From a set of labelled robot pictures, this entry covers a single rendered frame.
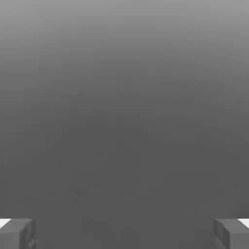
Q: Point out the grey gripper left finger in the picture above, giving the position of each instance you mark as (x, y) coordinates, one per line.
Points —
(13, 235)

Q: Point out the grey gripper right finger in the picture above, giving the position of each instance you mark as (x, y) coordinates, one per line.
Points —
(233, 236)

